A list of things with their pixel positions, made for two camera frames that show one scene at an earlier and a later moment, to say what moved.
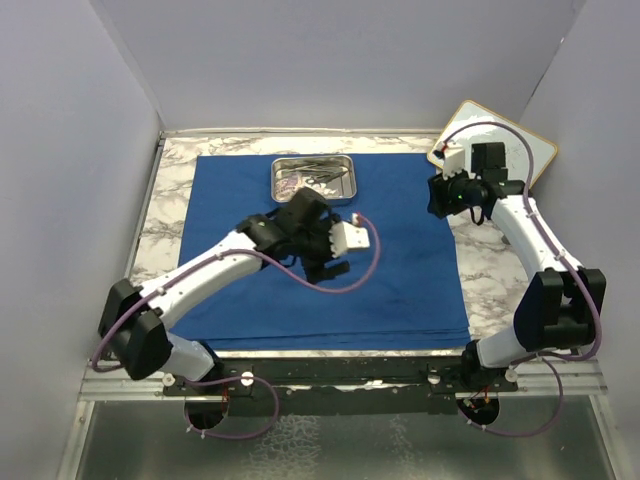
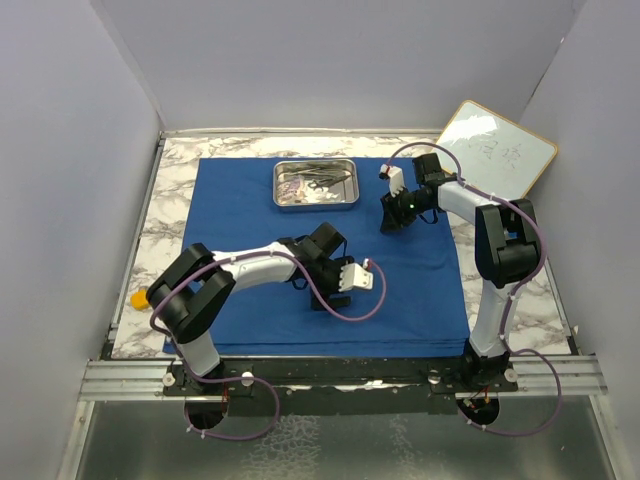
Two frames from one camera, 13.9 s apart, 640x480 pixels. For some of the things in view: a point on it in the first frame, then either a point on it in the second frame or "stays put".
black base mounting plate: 348,386 stays put
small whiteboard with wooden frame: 515,151 stays put
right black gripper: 440,203 → 394,220
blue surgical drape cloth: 402,292 stays put
